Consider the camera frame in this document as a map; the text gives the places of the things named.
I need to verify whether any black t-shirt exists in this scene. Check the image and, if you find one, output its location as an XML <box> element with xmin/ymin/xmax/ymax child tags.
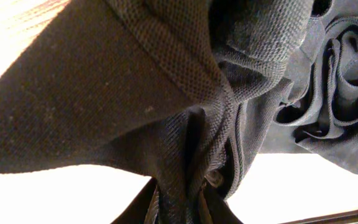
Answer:
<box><xmin>0</xmin><ymin>0</ymin><xmax>358</xmax><ymax>223</ymax></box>

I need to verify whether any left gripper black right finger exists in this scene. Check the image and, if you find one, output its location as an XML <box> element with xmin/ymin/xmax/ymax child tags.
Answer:
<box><xmin>203</xmin><ymin>183</ymin><xmax>242</xmax><ymax>224</ymax></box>

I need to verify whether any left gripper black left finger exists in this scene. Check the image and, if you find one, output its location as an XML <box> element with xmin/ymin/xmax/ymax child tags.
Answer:
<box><xmin>111</xmin><ymin>179</ymin><xmax>157</xmax><ymax>224</ymax></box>

